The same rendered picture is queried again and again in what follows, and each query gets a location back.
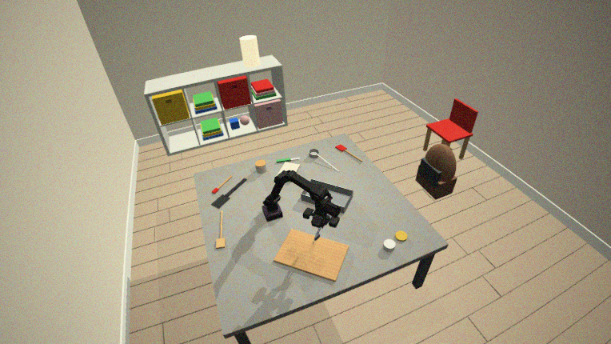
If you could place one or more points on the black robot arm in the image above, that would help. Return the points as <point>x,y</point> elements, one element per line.
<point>316,192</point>

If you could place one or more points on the grey roasting tin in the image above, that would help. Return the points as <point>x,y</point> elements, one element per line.
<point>341,196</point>

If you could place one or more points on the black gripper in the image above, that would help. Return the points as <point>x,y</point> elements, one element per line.
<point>333,222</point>

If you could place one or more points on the wooden board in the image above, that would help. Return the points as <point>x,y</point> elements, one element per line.
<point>323,258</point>

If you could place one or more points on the white short cylinder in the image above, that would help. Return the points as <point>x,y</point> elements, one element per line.
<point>389,245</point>

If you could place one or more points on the black spatula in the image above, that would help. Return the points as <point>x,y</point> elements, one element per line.
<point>224,198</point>

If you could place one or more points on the grey metal saucepan with flat handle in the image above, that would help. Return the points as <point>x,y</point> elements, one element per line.
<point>313,153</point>

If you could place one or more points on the small cream jar with orange lid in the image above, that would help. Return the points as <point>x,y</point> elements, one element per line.
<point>260,166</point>

